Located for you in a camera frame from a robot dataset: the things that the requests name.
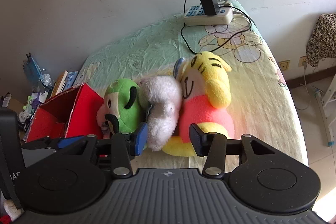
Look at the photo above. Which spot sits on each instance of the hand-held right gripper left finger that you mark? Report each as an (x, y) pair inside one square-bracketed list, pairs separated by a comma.
[(141, 138)]

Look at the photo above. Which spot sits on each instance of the leopard print cloth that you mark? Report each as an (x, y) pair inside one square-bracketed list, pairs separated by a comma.
[(323, 37)]

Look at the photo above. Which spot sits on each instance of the yellow tiger plush toy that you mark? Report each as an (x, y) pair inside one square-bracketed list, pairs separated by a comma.
[(207, 113)]

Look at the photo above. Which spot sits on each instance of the black charger adapter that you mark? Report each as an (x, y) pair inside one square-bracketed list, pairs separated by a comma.
[(208, 3)]

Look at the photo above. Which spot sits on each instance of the small green toy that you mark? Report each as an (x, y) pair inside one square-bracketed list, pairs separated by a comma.
[(32, 101)]

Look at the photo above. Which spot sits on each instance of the red cardboard box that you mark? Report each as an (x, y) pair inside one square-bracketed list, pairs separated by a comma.
[(86, 111)]

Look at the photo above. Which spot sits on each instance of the wall socket with plug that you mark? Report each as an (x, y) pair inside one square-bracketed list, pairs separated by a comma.
[(303, 61)]

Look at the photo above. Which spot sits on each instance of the white power strip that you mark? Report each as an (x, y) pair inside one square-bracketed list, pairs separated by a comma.
[(199, 20)]

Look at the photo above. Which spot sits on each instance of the white rabbit plush toy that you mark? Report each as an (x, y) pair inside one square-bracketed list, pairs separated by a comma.
[(162, 98)]

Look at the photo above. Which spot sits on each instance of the yellow cover book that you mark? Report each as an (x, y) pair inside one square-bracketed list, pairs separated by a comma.
[(61, 82)]

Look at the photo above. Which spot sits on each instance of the green plush toy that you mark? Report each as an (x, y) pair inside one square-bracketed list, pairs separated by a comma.
[(131, 119)]

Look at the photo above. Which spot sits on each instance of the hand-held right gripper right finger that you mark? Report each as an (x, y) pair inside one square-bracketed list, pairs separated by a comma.
[(195, 140)]

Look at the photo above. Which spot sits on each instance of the white metal rack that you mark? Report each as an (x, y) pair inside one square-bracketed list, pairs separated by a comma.
[(328, 108)]

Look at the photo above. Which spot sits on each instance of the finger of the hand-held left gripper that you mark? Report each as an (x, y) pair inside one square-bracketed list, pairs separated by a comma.
[(71, 142)]

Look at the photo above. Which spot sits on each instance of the clear plastic bag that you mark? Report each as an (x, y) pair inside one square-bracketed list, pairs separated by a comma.
[(46, 81)]

